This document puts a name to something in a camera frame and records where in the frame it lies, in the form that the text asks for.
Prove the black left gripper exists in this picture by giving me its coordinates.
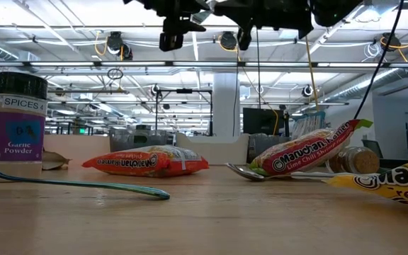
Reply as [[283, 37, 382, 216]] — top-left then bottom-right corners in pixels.
[[124, 0, 210, 52]]

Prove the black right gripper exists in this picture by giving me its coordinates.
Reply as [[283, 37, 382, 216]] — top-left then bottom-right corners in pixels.
[[212, 0, 315, 50]]

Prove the blue white food box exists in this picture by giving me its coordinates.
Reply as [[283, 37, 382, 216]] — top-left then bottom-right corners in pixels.
[[291, 110, 327, 140]]

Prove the orange ramen packet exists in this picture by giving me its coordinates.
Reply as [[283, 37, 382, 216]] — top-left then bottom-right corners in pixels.
[[81, 144, 210, 178]]

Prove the brown spice pouch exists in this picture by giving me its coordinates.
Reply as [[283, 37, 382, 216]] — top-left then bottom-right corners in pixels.
[[40, 150, 72, 171]]

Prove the yellow ramen packet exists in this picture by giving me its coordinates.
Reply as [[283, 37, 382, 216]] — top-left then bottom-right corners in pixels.
[[322, 148, 408, 213]]

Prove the long ceiling light strip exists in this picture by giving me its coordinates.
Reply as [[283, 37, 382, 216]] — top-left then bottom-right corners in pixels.
[[0, 60, 408, 69]]

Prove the black monitor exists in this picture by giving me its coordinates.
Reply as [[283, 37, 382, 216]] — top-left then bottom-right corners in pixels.
[[242, 107, 285, 136]]

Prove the grey translucent bin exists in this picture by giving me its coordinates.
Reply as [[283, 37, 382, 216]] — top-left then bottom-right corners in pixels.
[[247, 132, 295, 164], [108, 127, 176, 152]]

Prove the white plastic bin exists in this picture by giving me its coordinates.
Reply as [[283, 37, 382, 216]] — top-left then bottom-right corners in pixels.
[[174, 132, 250, 166]]

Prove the lime chili shrimp ramen packet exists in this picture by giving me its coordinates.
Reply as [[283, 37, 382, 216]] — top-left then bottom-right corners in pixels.
[[249, 118, 374, 177]]

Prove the pale pink bowl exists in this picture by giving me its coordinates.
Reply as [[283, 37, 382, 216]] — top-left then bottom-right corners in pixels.
[[42, 135, 111, 164]]

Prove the iridescent rainbow metal spoon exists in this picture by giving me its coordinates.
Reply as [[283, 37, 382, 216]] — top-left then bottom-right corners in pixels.
[[0, 166, 171, 201]]

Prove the glass jar brown spice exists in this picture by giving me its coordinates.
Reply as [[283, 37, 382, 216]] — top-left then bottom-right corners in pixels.
[[326, 146, 381, 174]]

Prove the garlic powder spice jar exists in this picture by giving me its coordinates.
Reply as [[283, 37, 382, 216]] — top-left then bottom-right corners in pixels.
[[0, 72, 48, 180]]

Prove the black metal stand frame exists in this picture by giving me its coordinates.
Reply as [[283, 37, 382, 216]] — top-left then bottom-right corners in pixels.
[[154, 88, 214, 137]]

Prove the yellow hanging cable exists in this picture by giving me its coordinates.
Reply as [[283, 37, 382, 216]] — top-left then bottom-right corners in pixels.
[[305, 35, 320, 113]]

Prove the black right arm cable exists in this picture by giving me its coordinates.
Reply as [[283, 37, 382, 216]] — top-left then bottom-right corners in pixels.
[[353, 0, 405, 120]]

